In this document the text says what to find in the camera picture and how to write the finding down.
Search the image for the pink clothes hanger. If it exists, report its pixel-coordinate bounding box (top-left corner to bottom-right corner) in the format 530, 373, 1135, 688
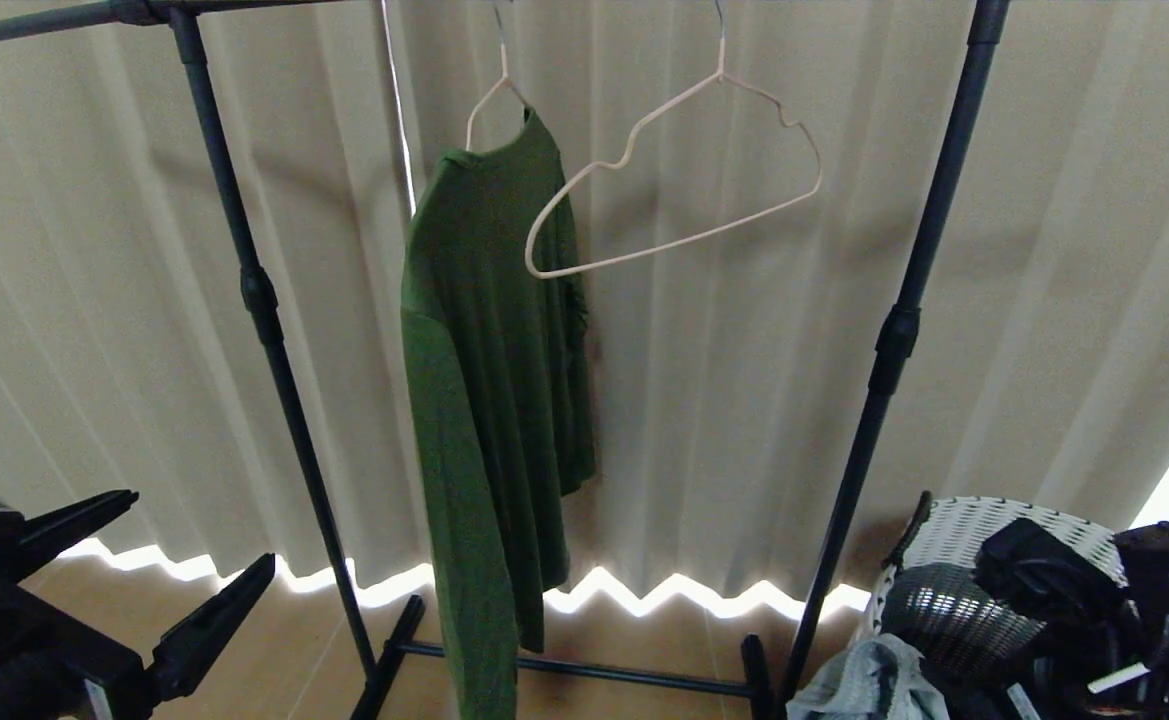
524, 0, 825, 281
464, 0, 537, 153

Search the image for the green printed shirt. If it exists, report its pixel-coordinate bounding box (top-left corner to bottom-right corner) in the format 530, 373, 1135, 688
400, 105, 600, 720

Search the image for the black clothes rack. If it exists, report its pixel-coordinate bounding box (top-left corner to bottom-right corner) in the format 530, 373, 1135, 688
0, 0, 1013, 720

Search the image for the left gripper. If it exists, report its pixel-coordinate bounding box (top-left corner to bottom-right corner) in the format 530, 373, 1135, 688
0, 489, 278, 720

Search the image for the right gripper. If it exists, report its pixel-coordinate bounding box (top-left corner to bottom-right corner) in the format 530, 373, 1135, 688
944, 614, 1169, 720

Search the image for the white laundry basket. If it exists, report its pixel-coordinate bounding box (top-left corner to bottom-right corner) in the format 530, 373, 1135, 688
859, 493, 1130, 720

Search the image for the beige curtain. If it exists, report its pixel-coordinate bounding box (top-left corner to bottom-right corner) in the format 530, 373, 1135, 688
0, 0, 1169, 616

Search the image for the pale grey garment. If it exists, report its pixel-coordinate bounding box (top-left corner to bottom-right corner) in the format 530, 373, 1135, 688
787, 633, 950, 720

